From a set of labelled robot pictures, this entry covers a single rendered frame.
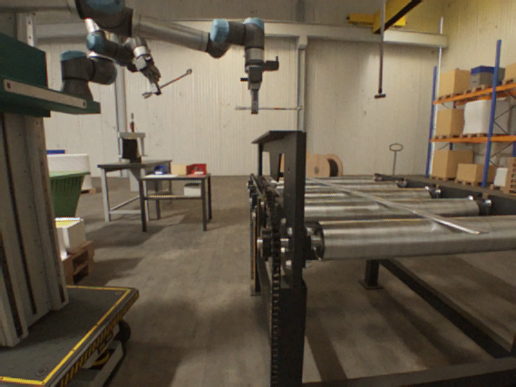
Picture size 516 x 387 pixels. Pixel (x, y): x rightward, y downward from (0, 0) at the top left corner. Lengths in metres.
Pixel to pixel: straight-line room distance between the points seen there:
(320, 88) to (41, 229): 11.44
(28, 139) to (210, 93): 10.36
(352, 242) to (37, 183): 1.36
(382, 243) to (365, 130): 11.92
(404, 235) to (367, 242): 0.11
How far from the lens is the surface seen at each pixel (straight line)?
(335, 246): 0.72
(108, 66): 1.63
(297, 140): 0.62
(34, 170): 1.51
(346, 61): 12.79
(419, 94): 14.18
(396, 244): 0.80
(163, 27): 1.10
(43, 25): 14.02
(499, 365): 1.40
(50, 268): 1.61
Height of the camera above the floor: 1.12
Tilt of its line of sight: 10 degrees down
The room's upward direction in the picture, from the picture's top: straight up
